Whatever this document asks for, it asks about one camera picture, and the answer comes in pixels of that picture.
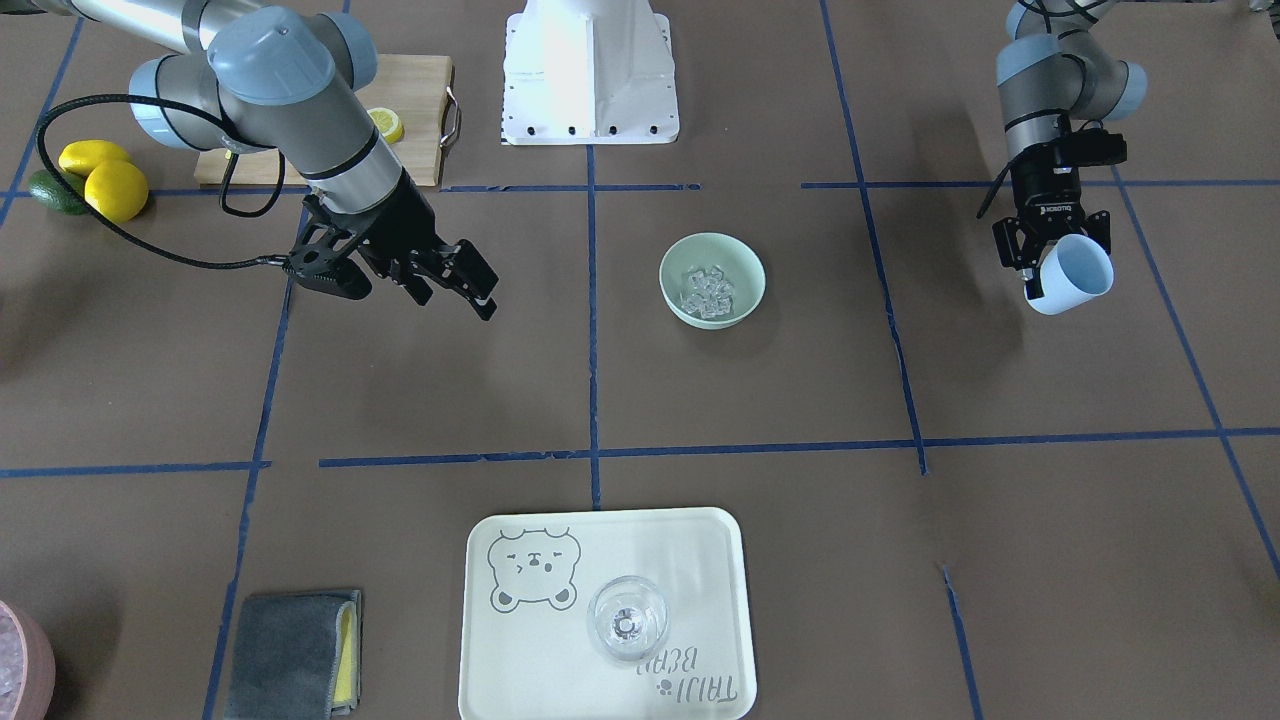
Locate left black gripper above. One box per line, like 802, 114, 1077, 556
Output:
992, 132, 1112, 301

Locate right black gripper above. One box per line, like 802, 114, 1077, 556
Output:
300, 170, 500, 322

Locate light blue plastic cup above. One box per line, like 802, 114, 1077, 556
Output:
1027, 234, 1115, 316

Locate green ceramic bowl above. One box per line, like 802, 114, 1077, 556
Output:
659, 232, 767, 331

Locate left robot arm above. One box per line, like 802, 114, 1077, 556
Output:
989, 1, 1148, 316

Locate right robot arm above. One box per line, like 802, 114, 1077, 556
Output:
3, 1, 498, 320

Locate ice cubes in green bowl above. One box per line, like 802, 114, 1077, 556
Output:
678, 265, 736, 322

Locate pink bowl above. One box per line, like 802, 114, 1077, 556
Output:
1, 601, 56, 719

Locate lemon half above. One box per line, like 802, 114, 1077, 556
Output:
367, 108, 404, 143

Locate wooden cutting board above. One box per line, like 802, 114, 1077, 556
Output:
195, 53, 460, 188

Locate cream bear tray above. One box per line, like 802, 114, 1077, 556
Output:
458, 507, 758, 719

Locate clear wine glass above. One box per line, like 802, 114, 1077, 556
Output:
588, 575, 671, 664

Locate yellow lemon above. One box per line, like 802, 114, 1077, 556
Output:
83, 161, 150, 224
58, 138, 132, 179

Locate grey folded cloth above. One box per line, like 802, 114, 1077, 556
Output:
223, 588, 364, 719

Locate green lime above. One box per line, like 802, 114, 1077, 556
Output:
27, 169, 90, 217

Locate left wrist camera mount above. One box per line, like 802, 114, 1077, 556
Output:
1055, 127, 1128, 168

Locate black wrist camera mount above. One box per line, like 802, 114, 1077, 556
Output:
283, 218, 372, 300

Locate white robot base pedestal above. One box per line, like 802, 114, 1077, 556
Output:
500, 1, 681, 146

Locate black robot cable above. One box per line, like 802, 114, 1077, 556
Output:
36, 94, 301, 272

